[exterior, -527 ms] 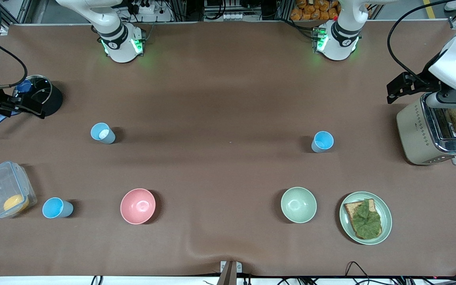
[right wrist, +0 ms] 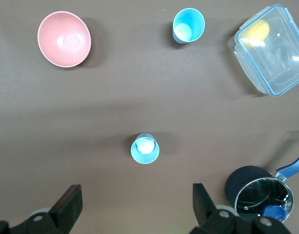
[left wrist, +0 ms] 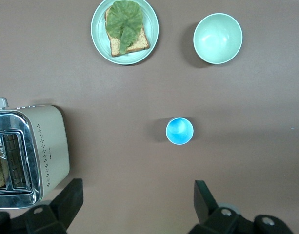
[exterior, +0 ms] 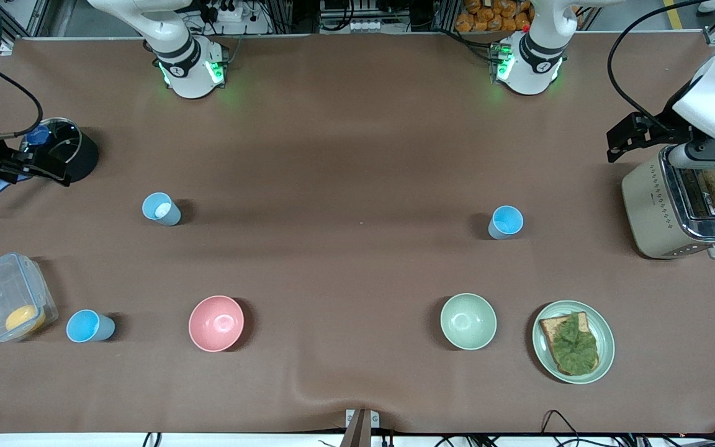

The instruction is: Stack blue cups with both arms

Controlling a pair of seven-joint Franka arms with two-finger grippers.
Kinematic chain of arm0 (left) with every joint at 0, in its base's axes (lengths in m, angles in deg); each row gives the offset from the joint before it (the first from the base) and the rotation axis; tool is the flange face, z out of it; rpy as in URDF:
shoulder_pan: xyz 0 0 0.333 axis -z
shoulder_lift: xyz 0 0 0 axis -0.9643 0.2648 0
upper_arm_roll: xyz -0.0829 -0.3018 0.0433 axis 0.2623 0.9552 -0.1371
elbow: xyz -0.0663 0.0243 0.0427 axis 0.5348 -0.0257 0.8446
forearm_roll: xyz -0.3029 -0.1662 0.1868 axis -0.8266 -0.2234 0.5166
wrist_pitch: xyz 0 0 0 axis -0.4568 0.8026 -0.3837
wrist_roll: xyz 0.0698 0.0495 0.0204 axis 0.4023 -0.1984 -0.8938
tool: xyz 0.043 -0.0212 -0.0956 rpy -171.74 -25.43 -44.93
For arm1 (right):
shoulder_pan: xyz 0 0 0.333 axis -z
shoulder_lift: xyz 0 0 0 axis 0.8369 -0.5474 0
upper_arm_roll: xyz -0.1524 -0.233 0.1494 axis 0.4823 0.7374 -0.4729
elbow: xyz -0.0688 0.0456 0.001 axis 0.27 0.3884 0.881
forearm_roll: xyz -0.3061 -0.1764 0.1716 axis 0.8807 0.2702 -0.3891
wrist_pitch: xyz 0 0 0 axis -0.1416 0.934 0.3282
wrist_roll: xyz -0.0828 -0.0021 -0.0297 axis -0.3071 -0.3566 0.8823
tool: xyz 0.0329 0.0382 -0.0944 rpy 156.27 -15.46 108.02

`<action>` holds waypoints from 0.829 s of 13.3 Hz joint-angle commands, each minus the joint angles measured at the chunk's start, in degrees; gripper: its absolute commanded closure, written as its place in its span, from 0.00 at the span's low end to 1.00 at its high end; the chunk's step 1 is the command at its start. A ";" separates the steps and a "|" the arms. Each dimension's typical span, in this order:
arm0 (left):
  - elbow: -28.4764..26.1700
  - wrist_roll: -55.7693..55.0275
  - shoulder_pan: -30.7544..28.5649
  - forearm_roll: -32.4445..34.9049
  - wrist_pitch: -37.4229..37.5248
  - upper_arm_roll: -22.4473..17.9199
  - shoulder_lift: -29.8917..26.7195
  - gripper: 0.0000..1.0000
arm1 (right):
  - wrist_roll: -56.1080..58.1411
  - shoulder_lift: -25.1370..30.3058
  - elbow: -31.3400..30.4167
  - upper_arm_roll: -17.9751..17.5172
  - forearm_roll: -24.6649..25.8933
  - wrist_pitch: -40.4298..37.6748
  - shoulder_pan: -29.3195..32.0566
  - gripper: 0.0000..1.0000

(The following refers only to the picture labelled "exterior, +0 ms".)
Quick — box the yellow orange round fruit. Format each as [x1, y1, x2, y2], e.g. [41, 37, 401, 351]
[5, 304, 47, 335]

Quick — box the light blue cup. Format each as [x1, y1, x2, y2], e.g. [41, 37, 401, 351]
[66, 309, 116, 343]
[488, 205, 524, 241]
[142, 192, 182, 227]

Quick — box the blue kitchen utensil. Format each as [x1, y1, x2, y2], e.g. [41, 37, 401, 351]
[0, 124, 53, 214]

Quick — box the black looped cable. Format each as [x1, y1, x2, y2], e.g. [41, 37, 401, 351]
[541, 410, 582, 447]

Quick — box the glass pot lid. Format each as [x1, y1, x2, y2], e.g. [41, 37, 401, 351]
[24, 118, 82, 163]

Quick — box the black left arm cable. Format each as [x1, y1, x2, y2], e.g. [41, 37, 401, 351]
[607, 0, 715, 128]

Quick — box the green lettuce leaf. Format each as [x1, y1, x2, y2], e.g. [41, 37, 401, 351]
[547, 312, 599, 375]

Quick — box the pale green bowl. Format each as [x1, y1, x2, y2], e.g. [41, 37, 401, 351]
[439, 293, 498, 351]

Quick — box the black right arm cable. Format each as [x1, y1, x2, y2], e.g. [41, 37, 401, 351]
[0, 61, 44, 142]

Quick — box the pink bowl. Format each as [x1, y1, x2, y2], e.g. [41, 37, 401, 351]
[188, 295, 245, 353]

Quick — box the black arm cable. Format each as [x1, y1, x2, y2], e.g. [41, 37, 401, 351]
[607, 0, 715, 128]
[0, 61, 44, 142]

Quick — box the toast slice under lettuce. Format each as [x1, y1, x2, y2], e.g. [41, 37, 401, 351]
[539, 312, 600, 376]

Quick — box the orange snack packets pile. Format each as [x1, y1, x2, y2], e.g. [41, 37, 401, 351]
[455, 0, 532, 33]

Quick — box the beige chrome toaster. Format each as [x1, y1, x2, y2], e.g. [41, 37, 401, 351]
[621, 144, 715, 260]

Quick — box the white power strip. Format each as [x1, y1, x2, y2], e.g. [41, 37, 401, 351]
[199, 0, 246, 22]

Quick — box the brown table cloth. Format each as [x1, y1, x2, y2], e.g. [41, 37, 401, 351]
[0, 34, 715, 435]

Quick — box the pale green plate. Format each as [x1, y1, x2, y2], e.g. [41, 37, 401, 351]
[532, 300, 616, 385]

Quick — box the black pot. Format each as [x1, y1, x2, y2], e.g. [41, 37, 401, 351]
[22, 117, 100, 183]

